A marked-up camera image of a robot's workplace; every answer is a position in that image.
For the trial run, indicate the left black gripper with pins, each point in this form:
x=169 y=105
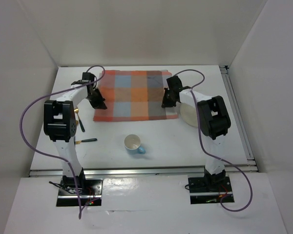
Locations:
x=99 y=104

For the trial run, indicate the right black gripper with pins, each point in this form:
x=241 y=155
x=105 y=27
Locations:
x=165 y=103

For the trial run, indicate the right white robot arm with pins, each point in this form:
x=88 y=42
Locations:
x=213 y=123

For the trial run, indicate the gold fork green handle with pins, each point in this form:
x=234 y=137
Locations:
x=81 y=124

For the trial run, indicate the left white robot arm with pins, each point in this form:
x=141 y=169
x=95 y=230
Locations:
x=59 y=123

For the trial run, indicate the gold knife green handle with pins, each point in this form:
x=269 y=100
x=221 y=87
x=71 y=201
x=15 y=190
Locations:
x=86 y=140

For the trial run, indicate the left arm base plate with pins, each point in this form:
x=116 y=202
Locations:
x=90 y=195

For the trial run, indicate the light blue mug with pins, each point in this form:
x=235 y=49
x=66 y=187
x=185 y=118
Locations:
x=133 y=145

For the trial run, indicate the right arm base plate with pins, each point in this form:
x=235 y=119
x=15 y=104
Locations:
x=200 y=193

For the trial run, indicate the gold spoon green handle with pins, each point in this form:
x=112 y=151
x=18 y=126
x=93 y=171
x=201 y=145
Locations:
x=77 y=113

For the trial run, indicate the aluminium rail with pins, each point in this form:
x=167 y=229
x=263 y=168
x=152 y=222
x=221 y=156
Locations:
x=224 y=70
x=251 y=167

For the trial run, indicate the aluminium right side rail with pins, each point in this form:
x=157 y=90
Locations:
x=224 y=70

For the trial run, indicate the orange blue checkered cloth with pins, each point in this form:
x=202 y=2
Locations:
x=134 y=96

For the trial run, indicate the aluminium front rail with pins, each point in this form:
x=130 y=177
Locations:
x=251 y=167

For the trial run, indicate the cream ceramic plate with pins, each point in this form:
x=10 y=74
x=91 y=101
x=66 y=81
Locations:
x=188 y=114

